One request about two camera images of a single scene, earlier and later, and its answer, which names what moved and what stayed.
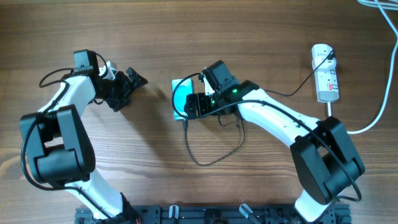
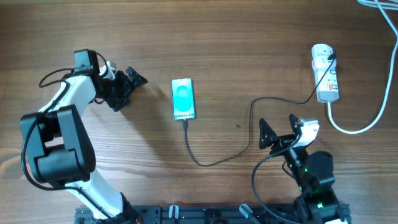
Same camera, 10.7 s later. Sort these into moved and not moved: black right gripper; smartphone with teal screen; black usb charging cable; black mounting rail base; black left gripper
Moved: black usb charging cable; black right gripper
Not moved: smartphone with teal screen; black mounting rail base; black left gripper
